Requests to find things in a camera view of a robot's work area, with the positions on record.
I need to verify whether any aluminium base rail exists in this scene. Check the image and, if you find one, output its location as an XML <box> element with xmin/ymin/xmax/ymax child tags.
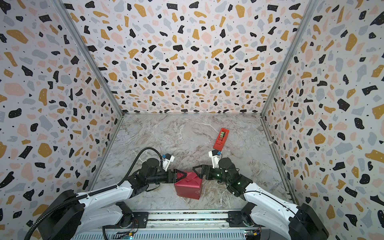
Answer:
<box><xmin>58</xmin><ymin>209</ymin><xmax>314</xmax><ymax>240</ymax></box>

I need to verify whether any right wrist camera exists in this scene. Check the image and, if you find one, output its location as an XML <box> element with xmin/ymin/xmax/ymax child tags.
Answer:
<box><xmin>209</xmin><ymin>149</ymin><xmax>222</xmax><ymax>169</ymax></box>

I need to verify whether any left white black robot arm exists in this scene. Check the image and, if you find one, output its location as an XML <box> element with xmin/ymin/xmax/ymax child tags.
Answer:
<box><xmin>37</xmin><ymin>158</ymin><xmax>187</xmax><ymax>240</ymax></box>

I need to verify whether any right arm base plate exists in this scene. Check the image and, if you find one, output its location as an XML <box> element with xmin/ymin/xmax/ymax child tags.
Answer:
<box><xmin>226</xmin><ymin>203</ymin><xmax>262</xmax><ymax>228</ymax></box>

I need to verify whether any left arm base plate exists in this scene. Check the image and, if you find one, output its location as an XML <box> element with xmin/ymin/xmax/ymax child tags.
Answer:
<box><xmin>106</xmin><ymin>202</ymin><xmax>149</xmax><ymax>230</ymax></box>

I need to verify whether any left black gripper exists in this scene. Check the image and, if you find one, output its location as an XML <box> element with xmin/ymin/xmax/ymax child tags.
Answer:
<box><xmin>146</xmin><ymin>169</ymin><xmax>186</xmax><ymax>186</ymax></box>

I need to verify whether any black corrugated cable conduit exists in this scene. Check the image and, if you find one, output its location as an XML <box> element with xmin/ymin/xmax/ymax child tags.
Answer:
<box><xmin>23</xmin><ymin>146</ymin><xmax>164</xmax><ymax>240</ymax></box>

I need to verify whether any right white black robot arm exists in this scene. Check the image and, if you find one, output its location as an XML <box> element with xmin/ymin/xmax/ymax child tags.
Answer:
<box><xmin>193</xmin><ymin>158</ymin><xmax>329</xmax><ymax>240</ymax></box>

